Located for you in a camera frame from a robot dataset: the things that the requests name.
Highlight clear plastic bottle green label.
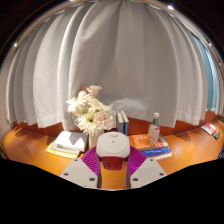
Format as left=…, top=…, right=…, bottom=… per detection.
left=146, top=112, right=161, bottom=148

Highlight white curtain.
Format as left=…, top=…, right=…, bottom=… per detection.
left=4, top=0, right=224, bottom=132

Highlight white flat book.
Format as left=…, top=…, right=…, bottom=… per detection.
left=54, top=130, right=90, bottom=153

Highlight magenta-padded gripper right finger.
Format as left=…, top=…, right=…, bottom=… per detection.
left=125, top=145, right=168, bottom=189

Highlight white ceramic vase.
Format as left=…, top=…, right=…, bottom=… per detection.
left=88, top=128, right=105, bottom=150

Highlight blue upright book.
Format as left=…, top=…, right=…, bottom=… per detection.
left=120, top=110, right=130, bottom=136

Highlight yellow flat book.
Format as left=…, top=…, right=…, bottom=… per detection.
left=45, top=141, right=83, bottom=160

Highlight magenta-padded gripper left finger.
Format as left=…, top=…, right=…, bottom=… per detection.
left=59, top=145, right=103, bottom=190

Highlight window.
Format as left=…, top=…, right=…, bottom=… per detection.
left=193, top=33, right=215, bottom=111

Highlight red and white charger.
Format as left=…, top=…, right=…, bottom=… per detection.
left=95, top=131, right=131, bottom=171

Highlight red booklet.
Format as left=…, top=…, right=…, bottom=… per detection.
left=200, top=122, right=218, bottom=136

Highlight white and pink flower bouquet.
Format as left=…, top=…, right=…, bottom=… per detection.
left=65, top=84, right=115, bottom=137

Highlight orange flat book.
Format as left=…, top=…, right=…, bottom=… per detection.
left=129, top=133, right=167, bottom=152

